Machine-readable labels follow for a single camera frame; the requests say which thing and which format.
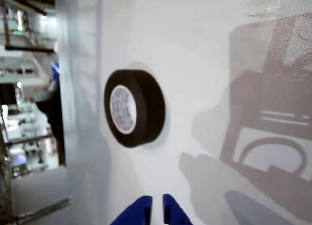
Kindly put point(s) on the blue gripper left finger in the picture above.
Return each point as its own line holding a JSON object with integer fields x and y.
{"x": 140, "y": 212}

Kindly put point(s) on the metal shelf rack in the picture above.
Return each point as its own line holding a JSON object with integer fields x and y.
{"x": 22, "y": 39}

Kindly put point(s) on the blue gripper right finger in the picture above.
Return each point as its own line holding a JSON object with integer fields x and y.
{"x": 173, "y": 214}

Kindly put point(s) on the black tape roll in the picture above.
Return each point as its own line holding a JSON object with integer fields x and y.
{"x": 146, "y": 108}

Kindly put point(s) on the clear plastic sheet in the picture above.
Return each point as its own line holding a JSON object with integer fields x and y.
{"x": 292, "y": 5}

